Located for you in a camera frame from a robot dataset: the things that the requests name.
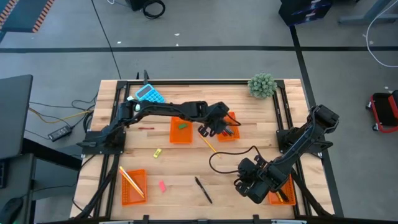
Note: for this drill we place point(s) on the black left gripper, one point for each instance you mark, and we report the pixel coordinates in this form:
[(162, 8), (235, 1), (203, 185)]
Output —
[(217, 115)]

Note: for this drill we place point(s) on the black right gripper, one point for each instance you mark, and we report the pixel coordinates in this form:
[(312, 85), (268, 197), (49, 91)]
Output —
[(264, 186)]

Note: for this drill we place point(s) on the yellow pencil with orange eraser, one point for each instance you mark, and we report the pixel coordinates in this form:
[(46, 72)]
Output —
[(210, 145), (134, 183)]

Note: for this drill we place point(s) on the grey crayon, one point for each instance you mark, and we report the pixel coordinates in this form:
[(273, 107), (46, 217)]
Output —
[(228, 132), (231, 130)]

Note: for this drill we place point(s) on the green eraser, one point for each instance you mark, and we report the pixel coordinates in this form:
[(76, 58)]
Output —
[(183, 126)]

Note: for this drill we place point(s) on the orange slotted plastic basket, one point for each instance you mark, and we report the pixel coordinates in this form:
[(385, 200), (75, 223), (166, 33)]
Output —
[(127, 196), (181, 138), (292, 193), (235, 138)]

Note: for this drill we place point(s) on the black pen with white logo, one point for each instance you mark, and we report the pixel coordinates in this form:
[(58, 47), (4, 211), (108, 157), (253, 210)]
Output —
[(203, 190)]

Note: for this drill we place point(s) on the yellow eraser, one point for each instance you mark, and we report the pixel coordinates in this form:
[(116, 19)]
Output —
[(157, 153)]

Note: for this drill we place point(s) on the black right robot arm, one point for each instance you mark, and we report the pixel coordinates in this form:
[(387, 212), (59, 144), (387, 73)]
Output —
[(325, 116)]

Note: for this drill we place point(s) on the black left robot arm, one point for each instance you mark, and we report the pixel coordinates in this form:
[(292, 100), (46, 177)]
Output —
[(174, 109)]

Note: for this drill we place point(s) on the yellow pen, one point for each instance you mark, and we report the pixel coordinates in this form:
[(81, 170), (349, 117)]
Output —
[(279, 197)]

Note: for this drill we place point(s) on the green plant in white pot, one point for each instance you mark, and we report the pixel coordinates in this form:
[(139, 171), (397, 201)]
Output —
[(262, 85)]

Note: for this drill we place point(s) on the teal calculator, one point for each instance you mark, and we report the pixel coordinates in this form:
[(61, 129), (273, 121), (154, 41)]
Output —
[(150, 93)]

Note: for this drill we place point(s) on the pink eraser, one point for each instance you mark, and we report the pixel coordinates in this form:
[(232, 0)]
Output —
[(162, 186)]

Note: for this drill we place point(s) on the small pale green gadget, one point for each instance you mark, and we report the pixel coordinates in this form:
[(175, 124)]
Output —
[(137, 107)]

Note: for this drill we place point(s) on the black clamp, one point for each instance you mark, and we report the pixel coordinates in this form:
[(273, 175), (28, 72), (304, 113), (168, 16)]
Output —
[(145, 77)]

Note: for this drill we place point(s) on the black power adapter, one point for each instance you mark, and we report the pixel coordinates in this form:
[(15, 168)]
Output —
[(59, 133)]

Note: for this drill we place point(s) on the dark blue box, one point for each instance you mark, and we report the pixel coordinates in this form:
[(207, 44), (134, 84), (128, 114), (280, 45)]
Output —
[(304, 11)]

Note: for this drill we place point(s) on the red and black cart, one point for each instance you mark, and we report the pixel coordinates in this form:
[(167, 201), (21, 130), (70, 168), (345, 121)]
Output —
[(384, 112)]

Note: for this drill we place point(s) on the dark desk underframe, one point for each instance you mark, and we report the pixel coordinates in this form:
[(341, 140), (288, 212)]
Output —
[(46, 155)]

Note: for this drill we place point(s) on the grey metal stand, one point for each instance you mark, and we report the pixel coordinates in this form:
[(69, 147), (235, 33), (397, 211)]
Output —
[(367, 15)]

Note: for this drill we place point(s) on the black desk top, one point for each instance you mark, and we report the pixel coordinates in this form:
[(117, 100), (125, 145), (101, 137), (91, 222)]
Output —
[(14, 115)]

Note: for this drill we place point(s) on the black computer mouse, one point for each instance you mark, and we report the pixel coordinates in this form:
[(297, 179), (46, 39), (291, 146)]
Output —
[(9, 211)]

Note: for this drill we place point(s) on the black mat with orange stripes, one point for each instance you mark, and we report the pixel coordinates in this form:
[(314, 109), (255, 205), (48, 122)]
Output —
[(25, 14)]

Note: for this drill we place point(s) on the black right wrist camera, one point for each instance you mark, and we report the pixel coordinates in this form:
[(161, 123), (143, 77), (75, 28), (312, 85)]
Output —
[(248, 166)]

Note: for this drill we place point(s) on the black aluminium table frame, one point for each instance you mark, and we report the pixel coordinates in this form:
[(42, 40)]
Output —
[(202, 82)]

